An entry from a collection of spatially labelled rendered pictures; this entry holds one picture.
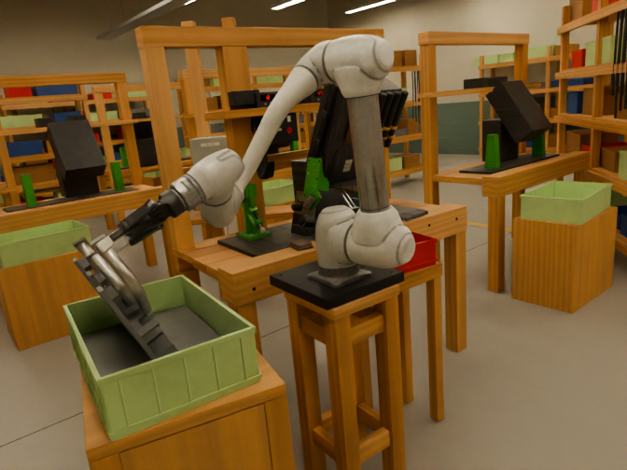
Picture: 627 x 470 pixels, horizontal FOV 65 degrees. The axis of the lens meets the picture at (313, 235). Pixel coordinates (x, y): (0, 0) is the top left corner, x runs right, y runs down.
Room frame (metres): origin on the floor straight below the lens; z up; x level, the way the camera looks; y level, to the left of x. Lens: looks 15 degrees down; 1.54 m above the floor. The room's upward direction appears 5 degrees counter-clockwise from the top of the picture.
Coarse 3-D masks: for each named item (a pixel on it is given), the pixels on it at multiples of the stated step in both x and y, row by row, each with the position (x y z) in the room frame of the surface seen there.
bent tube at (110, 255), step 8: (96, 240) 1.20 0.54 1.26; (96, 248) 1.21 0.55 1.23; (104, 256) 1.19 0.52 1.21; (112, 256) 1.19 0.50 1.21; (112, 264) 1.18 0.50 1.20; (120, 264) 1.18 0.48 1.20; (120, 272) 1.17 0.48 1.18; (128, 272) 1.18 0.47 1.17; (128, 280) 1.17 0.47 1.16; (136, 280) 1.19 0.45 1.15; (136, 288) 1.18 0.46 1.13; (136, 296) 1.20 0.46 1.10; (144, 296) 1.22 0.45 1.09; (144, 304) 1.26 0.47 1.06; (144, 312) 1.32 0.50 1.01
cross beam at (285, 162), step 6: (300, 150) 2.97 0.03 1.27; (306, 150) 2.99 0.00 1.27; (270, 156) 2.85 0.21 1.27; (276, 156) 2.87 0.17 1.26; (282, 156) 2.89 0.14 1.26; (288, 156) 2.92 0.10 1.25; (294, 156) 2.94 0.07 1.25; (300, 156) 2.97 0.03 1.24; (306, 156) 2.99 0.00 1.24; (276, 162) 2.87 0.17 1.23; (282, 162) 2.89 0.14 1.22; (288, 162) 2.92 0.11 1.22; (186, 168) 2.56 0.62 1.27; (276, 168) 2.87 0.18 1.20; (282, 168) 2.89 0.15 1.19
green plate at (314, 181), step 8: (312, 160) 2.54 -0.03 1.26; (320, 160) 2.48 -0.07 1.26; (312, 168) 2.52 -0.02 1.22; (320, 168) 2.47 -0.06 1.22; (312, 176) 2.51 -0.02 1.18; (320, 176) 2.47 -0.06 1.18; (312, 184) 2.50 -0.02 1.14; (320, 184) 2.48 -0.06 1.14; (328, 184) 2.51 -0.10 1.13; (304, 192) 2.54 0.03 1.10; (312, 192) 2.48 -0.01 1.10
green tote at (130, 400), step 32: (160, 288) 1.72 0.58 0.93; (192, 288) 1.66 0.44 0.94; (96, 320) 1.60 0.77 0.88; (224, 320) 1.43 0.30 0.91; (192, 352) 1.16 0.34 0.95; (224, 352) 1.21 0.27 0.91; (256, 352) 1.26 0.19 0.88; (96, 384) 1.05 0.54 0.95; (128, 384) 1.08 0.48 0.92; (160, 384) 1.12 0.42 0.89; (192, 384) 1.16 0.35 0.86; (224, 384) 1.20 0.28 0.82; (128, 416) 1.07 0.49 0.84; (160, 416) 1.11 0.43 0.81
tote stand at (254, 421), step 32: (256, 384) 1.25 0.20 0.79; (96, 416) 1.16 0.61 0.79; (192, 416) 1.13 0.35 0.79; (224, 416) 1.17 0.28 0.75; (256, 416) 1.20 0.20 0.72; (288, 416) 1.24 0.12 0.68; (96, 448) 1.03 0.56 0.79; (128, 448) 1.06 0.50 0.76; (160, 448) 1.09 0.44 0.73; (192, 448) 1.12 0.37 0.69; (224, 448) 1.16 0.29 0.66; (256, 448) 1.19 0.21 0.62; (288, 448) 1.23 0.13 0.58
